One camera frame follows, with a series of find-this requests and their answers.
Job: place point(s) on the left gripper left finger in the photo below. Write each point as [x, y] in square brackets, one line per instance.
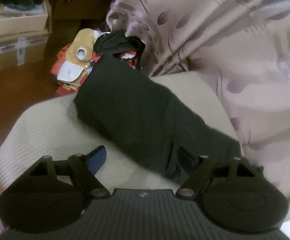
[51, 195]

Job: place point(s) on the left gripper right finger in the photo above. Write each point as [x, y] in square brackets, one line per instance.
[232, 194]

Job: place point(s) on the black jacket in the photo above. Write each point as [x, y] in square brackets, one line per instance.
[148, 122]

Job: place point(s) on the pile of colourful clothes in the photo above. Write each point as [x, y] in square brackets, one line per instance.
[76, 60]

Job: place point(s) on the lower taped cardboard box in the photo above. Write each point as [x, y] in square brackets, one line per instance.
[22, 48]

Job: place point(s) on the pink leaf-print curtain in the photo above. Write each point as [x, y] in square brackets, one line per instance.
[241, 49]

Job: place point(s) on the upper cardboard box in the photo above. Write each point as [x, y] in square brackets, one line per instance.
[37, 19]

